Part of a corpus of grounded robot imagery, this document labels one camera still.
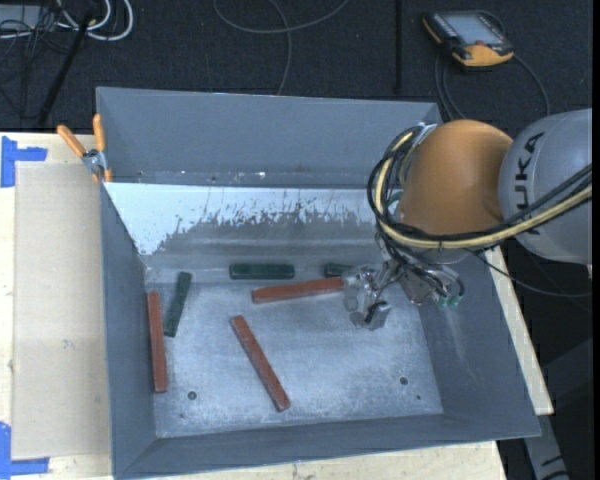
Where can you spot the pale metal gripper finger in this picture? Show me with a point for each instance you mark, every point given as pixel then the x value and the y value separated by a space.
pixel 361 288
pixel 375 317

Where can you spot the dark green flat block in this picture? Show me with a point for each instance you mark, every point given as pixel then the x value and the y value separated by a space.
pixel 176 304
pixel 261 271
pixel 336 269

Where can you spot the red-brown flat block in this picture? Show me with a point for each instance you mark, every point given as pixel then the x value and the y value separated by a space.
pixel 297 290
pixel 157 343
pixel 260 363

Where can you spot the grey metal bin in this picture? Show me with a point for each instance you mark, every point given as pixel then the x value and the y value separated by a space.
pixel 300 348

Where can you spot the pale wood flat board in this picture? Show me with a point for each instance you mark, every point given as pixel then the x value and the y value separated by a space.
pixel 60 313

